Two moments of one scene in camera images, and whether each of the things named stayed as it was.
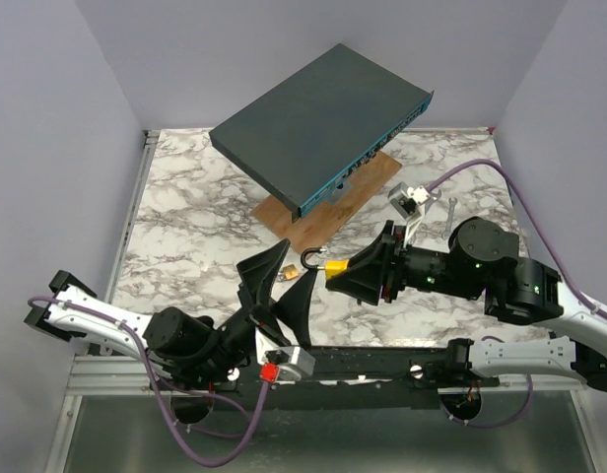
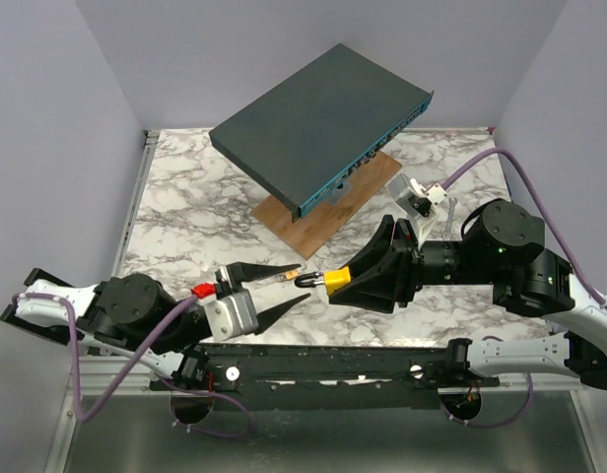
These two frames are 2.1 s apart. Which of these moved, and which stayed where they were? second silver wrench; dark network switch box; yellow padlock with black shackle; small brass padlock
Moved: yellow padlock with black shackle
Stayed: dark network switch box; second silver wrench; small brass padlock
